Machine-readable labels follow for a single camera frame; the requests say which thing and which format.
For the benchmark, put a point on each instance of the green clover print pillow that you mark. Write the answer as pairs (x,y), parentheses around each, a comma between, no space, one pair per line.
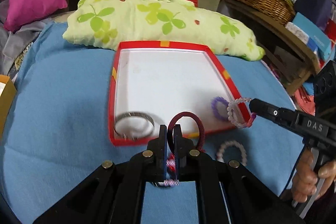
(107,23)

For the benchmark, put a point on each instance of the red cardboard box tray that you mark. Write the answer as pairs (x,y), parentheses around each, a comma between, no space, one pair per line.
(163,78)

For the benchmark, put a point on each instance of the grey bed sheet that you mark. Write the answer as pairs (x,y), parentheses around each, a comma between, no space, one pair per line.
(15,45)

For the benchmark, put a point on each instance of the blue blanket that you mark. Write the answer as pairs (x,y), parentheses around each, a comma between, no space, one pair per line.
(56,131)

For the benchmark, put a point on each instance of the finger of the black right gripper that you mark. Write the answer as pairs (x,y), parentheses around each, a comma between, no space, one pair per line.
(282,117)

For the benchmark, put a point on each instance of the person's right hand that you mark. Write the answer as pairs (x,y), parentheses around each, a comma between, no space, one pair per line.
(305,179)

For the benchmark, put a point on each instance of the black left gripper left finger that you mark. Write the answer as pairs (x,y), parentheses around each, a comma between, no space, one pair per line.
(113,193)

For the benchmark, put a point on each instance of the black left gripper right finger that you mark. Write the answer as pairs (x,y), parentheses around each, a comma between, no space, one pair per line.
(227,193)

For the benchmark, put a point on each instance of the wooden shelf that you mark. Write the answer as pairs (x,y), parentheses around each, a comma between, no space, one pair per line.
(271,34)

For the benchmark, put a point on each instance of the blue book box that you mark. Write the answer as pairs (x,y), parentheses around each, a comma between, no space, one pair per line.
(312,36)

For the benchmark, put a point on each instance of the silver metal bangle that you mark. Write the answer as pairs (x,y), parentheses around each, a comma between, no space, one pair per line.
(129,130)

